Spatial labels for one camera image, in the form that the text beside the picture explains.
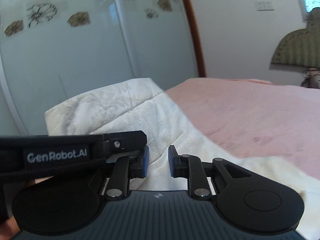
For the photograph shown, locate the white textured pants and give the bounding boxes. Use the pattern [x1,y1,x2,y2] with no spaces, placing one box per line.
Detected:
[44,79,319,239]

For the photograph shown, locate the brown wooden door frame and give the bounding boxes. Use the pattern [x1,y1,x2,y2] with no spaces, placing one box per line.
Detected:
[182,0,207,77]

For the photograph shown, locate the white wall socket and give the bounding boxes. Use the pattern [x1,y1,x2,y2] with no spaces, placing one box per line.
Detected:
[254,1,275,11]

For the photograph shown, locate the olive tufted headboard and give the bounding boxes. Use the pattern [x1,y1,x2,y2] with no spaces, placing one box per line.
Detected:
[271,7,320,68]

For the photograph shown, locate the pink bed blanket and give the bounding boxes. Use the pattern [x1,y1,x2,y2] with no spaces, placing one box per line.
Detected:
[167,78,319,178]

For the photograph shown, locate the grey striped pillow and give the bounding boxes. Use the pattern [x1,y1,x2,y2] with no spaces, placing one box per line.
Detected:
[301,68,320,89]

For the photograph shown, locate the person's left hand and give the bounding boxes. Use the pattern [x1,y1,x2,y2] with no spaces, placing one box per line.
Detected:
[0,177,54,240]

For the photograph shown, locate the glass wardrobe sliding door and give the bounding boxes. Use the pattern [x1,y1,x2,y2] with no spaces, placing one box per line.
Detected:
[1,0,198,135]

